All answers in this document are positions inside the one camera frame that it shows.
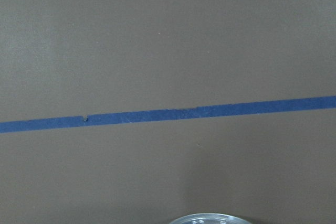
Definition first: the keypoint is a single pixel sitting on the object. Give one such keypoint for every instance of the clear Wilson tennis ball can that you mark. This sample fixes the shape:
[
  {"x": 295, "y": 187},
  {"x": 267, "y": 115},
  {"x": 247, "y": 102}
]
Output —
[{"x": 209, "y": 218}]

